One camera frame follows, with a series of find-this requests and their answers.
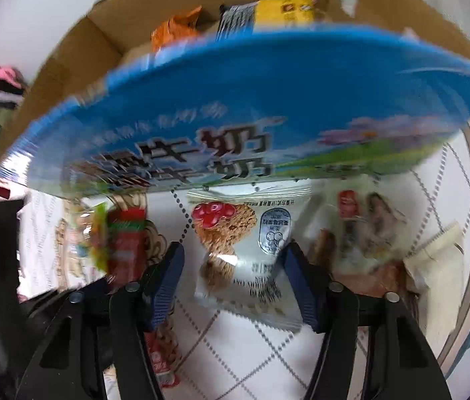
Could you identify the white diamond pattern tablecloth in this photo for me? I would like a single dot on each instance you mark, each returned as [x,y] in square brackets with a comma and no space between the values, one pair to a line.
[235,354]

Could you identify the blue printed cardboard box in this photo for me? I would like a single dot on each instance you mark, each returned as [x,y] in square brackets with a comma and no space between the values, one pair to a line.
[218,87]

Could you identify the yellow snack packet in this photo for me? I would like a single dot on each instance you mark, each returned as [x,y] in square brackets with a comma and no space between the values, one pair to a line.
[284,10]

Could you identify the cream cookie packet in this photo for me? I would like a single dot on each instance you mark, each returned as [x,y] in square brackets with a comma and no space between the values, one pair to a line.
[443,254]

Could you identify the pink cloth item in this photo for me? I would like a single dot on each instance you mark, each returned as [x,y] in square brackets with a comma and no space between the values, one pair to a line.
[6,75]

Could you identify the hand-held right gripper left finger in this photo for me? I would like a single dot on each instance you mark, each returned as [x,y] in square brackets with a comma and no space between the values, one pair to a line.
[167,287]

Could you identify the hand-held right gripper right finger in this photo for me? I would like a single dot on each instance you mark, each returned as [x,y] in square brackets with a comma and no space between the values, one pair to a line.
[301,289]

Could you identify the clear snack packet red label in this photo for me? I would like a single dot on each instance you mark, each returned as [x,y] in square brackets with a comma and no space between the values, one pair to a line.
[359,225]

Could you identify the orange snack packet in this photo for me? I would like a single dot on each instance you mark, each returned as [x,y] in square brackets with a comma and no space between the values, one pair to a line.
[176,29]

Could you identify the red green snack packet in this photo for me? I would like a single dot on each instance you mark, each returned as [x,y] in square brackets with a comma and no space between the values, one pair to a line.
[126,246]

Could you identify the white cookie packet red berries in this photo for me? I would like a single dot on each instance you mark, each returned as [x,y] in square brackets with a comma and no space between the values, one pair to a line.
[243,233]

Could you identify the black white striped snack packet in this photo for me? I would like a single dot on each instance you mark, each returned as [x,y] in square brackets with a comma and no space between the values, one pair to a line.
[235,21]

